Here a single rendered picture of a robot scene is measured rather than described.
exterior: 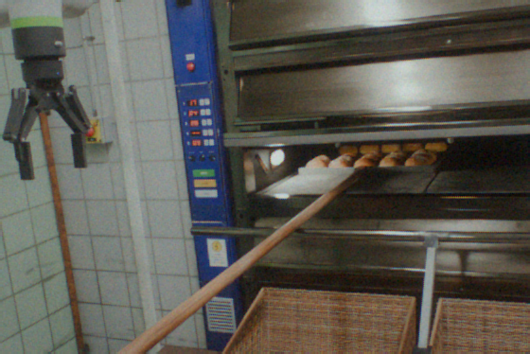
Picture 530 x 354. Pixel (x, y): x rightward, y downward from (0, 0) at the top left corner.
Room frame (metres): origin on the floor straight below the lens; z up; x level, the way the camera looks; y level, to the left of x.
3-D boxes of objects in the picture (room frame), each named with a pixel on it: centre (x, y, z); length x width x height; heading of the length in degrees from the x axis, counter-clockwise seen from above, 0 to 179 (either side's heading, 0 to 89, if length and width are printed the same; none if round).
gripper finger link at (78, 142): (1.20, 0.36, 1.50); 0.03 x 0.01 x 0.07; 62
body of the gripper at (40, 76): (1.14, 0.39, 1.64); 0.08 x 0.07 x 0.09; 152
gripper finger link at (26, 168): (1.08, 0.43, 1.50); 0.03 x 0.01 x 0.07; 62
